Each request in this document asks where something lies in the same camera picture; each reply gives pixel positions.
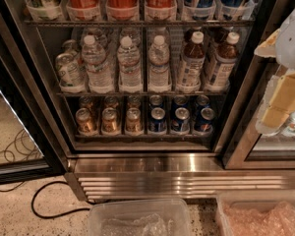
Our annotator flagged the blue pepsi can front left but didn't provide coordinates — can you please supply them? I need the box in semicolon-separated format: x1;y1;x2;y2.
148;107;167;135

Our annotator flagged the gold can front left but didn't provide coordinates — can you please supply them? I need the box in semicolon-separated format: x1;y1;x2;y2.
76;108;97;136

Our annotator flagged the green bottle top shelf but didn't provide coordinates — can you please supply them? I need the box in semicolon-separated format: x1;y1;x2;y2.
25;0;63;21

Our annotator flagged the brown tea bottle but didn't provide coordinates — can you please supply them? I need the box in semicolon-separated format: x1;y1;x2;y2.
205;31;240;91
176;31;206;93

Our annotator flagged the clear water bottle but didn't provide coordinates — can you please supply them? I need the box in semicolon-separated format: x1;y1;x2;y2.
148;35;170;92
82;35;114;93
117;36;143;93

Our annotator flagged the open glass fridge door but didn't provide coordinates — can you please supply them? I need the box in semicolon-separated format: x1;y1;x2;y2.
0;0;65;185

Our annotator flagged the clear water bottle left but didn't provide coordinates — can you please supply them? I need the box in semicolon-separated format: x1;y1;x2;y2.
82;35;114;93

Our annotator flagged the clear water bottle middle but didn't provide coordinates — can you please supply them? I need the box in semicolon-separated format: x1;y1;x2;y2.
117;36;143;93

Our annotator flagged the clear plastic bin right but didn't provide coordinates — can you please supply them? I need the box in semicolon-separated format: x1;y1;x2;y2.
216;190;295;236

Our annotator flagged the red cola bottle right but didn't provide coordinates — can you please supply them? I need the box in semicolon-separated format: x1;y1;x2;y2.
145;0;177;21

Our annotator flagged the black power cable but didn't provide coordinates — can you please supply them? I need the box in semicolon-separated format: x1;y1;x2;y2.
30;180;99;220

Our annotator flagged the steel fridge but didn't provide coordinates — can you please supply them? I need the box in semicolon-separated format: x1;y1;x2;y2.
0;0;295;203

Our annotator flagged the gold can front middle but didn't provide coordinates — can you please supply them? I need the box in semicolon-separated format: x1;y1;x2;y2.
101;107;120;136

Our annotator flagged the clear water bottle right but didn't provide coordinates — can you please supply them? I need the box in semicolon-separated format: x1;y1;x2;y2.
148;35;170;92

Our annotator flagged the red cola bottle left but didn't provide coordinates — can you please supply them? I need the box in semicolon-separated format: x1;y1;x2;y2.
66;0;101;21

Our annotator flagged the silver green can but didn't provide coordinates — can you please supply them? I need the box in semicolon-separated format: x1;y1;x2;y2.
55;53;86;93

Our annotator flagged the red cola bottle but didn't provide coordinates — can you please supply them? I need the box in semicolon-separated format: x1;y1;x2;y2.
66;0;101;21
145;0;177;21
107;0;138;21

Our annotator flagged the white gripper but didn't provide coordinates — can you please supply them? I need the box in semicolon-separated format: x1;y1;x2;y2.
254;9;295;135

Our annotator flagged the clear plastic bin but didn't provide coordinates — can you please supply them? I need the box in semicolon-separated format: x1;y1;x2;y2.
88;199;191;236
216;190;295;236

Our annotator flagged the blue pepsi can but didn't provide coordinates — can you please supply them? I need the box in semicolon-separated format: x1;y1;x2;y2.
148;107;167;135
194;107;215;136
171;107;190;134

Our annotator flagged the blue pepsi can front right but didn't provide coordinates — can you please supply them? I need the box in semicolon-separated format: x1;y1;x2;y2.
194;107;215;136

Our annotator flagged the blue pepsi can front middle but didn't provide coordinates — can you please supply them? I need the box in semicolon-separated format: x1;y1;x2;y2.
171;107;190;134

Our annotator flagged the gold can front right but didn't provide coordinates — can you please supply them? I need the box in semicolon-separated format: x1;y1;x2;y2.
125;107;143;135

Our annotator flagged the red cola bottle middle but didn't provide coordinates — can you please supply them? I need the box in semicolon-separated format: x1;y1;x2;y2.
107;0;138;21

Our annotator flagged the gold can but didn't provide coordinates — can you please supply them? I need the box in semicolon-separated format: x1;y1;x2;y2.
76;108;97;136
101;107;120;136
125;107;143;135

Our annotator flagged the clear plastic bin left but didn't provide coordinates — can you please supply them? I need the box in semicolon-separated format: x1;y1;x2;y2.
88;199;191;236

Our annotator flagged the blue bottle top left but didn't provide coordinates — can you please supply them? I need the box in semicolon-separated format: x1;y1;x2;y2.
182;0;215;21

